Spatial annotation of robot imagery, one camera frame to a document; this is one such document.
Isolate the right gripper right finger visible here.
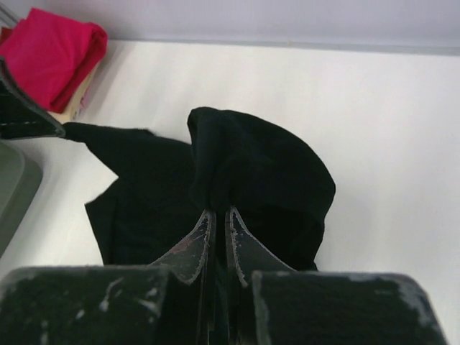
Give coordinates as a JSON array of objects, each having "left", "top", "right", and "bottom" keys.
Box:
[{"left": 225, "top": 206, "right": 294, "bottom": 344}]

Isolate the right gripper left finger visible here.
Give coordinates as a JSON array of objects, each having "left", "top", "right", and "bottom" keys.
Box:
[{"left": 154, "top": 211, "right": 216, "bottom": 344}]

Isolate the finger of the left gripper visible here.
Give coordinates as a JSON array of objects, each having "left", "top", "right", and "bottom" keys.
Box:
[{"left": 0, "top": 58, "right": 65, "bottom": 140}]

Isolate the black t shirt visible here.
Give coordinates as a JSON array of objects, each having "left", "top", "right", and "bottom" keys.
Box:
[{"left": 65, "top": 107, "right": 336, "bottom": 270}]

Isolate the folded beige t shirt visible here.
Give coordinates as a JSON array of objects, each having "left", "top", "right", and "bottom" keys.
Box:
[{"left": 48, "top": 63, "right": 100, "bottom": 124}]

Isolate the grey plastic bin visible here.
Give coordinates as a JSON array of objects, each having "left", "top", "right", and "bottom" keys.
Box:
[{"left": 1, "top": 142, "right": 42, "bottom": 255}]

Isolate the folded dark red t shirt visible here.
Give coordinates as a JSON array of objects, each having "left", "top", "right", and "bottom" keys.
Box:
[{"left": 0, "top": 26, "right": 13, "bottom": 45}]

